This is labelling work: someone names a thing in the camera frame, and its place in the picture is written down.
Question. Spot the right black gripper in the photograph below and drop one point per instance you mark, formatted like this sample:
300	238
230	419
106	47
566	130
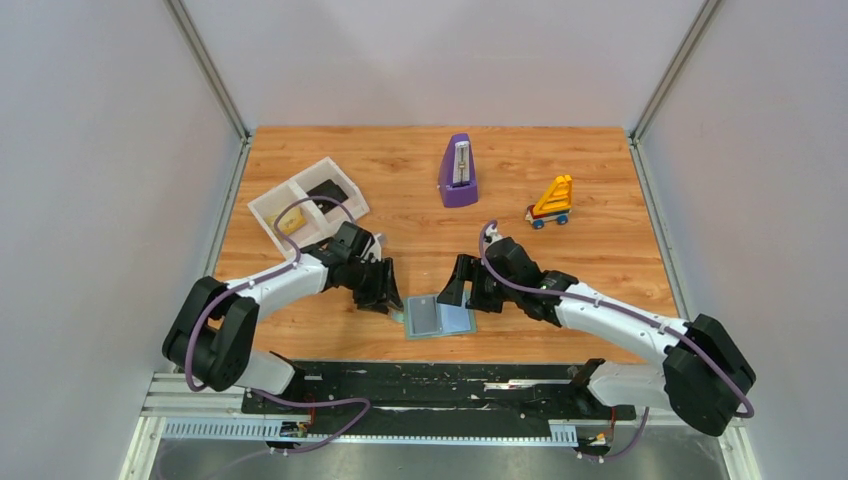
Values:
468	269

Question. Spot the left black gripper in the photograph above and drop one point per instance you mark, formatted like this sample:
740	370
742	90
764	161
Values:
385	291

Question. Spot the green card holder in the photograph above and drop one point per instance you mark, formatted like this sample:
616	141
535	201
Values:
453	320

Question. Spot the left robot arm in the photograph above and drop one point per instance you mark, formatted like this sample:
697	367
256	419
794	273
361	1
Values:
213	333

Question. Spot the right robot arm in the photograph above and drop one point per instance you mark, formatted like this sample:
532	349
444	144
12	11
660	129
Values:
691	367

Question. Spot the black card in tray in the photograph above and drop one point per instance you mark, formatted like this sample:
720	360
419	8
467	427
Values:
330	195

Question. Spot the gold card in tray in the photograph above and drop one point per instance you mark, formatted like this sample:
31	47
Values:
286	223

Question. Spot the purple metronome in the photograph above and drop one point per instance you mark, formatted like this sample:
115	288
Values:
457	182

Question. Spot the yellow toy car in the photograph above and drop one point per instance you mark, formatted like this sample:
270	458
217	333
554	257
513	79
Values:
555	205

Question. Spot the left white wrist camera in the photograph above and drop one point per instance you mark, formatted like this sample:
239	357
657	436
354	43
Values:
377	245

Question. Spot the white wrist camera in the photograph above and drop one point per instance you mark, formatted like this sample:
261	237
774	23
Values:
490	235
377	245

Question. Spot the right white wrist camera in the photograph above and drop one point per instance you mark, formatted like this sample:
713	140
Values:
490	235

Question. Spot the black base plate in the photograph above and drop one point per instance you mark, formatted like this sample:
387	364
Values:
550	391

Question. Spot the aluminium slotted rail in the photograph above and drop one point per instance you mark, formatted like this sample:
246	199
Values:
220	416

